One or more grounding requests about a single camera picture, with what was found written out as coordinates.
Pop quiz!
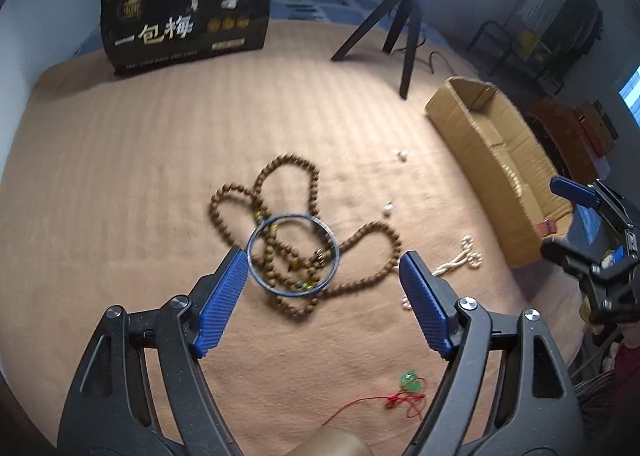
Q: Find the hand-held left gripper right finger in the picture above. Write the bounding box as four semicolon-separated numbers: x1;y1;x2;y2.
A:
398;251;587;456

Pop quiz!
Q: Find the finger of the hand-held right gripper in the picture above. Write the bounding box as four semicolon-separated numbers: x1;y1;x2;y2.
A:
549;176;640;237
541;235;640;323

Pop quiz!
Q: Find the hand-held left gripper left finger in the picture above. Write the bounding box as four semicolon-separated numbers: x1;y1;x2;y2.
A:
57;248;250;456

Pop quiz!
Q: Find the white pearl bracelet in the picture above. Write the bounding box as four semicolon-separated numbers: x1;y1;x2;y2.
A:
400;234;484;312

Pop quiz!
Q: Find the green pendant with red cord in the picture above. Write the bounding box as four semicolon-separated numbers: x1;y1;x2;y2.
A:
322;368;429;432

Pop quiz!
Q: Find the cardboard box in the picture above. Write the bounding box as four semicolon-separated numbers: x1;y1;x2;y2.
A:
425;77;574;268

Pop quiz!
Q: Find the blue bangle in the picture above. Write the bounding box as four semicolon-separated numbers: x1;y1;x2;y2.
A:
246;213;342;297

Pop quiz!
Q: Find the brown wooden bead necklace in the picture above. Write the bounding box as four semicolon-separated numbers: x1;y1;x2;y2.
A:
209;152;403;322

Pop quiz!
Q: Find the person's left hand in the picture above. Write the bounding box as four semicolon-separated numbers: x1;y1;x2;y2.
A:
295;426;373;456

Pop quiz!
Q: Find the low table with orange cloth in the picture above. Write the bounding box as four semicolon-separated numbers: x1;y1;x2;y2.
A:
529;98;621;179

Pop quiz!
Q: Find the brown box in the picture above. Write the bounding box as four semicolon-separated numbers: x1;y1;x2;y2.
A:
574;100;619;158

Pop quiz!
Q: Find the window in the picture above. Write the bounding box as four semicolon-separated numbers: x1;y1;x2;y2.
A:
618;65;640;128

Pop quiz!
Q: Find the yellow box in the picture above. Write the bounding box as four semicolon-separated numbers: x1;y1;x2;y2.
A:
519;30;545;58

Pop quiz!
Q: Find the black metal rack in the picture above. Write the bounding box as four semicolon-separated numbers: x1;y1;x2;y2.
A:
467;21;566;98

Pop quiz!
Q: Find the clothes rack with hanging clothes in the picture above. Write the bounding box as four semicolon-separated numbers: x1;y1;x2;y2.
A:
515;0;607;64

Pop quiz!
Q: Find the black tripod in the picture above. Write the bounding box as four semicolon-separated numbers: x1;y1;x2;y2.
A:
330;0;437;101

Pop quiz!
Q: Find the black printed gift box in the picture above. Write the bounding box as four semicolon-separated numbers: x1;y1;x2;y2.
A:
100;0;272;78

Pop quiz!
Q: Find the black power cable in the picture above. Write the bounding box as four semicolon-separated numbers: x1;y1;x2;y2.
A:
419;33;453;78

